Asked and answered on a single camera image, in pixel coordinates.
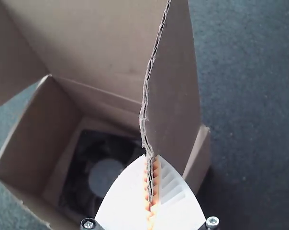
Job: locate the cardboard box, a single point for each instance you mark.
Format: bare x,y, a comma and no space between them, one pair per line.
87,48

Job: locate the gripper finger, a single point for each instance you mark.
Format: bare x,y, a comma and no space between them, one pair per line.
178,206
125,203

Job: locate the black square fan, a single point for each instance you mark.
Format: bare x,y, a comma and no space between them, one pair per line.
83,153

